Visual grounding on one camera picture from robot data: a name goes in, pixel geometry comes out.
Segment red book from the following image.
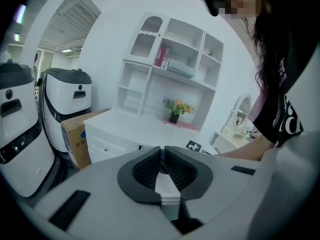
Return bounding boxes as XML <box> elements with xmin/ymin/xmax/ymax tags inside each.
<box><xmin>154</xmin><ymin>47</ymin><xmax>171</xmax><ymax>69</ymax></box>

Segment white shelf cabinet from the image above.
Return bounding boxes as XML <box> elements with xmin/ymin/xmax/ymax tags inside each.
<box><xmin>114</xmin><ymin>12</ymin><xmax>225</xmax><ymax>132</ymax></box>

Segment brown cardboard box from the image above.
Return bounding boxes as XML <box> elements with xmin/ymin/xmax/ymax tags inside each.
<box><xmin>60</xmin><ymin>108</ymin><xmax>112</xmax><ymax>171</ymax></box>

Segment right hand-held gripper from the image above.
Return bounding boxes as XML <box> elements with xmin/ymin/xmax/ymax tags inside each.
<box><xmin>185</xmin><ymin>139</ymin><xmax>219</xmax><ymax>156</ymax></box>

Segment person's right forearm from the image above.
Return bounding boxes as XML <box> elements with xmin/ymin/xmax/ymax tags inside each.
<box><xmin>216</xmin><ymin>133</ymin><xmax>276</xmax><ymax>163</ymax></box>

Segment long ceiling light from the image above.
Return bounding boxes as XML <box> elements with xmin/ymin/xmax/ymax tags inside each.
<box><xmin>13</xmin><ymin>3</ymin><xmax>27</xmax><ymax>25</ymax></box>

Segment grey file box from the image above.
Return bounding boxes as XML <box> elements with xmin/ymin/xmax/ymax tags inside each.
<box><xmin>166</xmin><ymin>58</ymin><xmax>197</xmax><ymax>80</ymax></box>

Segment black head-worn camera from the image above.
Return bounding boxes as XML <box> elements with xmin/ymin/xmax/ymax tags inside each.
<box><xmin>202</xmin><ymin>0</ymin><xmax>221</xmax><ymax>18</ymax></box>

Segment flowers in black vase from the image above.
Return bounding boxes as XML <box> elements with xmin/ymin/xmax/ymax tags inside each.
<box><xmin>162</xmin><ymin>96</ymin><xmax>197</xmax><ymax>125</ymax></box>

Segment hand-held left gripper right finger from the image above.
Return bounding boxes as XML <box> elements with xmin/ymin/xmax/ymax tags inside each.
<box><xmin>163</xmin><ymin>145</ymin><xmax>214</xmax><ymax>201</ymax></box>

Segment white desk with drawers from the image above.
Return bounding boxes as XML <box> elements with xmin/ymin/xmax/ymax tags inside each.
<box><xmin>83</xmin><ymin>108</ymin><xmax>217</xmax><ymax>165</ymax></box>

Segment large white service robot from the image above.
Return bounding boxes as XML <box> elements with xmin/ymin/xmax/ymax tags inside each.
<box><xmin>0</xmin><ymin>61</ymin><xmax>61</xmax><ymax>199</ymax></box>

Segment small white service robot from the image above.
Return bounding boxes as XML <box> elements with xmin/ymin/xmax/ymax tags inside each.
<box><xmin>37</xmin><ymin>67</ymin><xmax>93</xmax><ymax>160</ymax></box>

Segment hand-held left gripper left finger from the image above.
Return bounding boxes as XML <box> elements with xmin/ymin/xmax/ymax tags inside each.
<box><xmin>117</xmin><ymin>145</ymin><xmax>163</xmax><ymax>206</ymax></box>

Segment person's black printed t-shirt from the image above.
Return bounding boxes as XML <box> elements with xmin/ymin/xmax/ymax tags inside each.
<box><xmin>251</xmin><ymin>0</ymin><xmax>320</xmax><ymax>149</ymax></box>

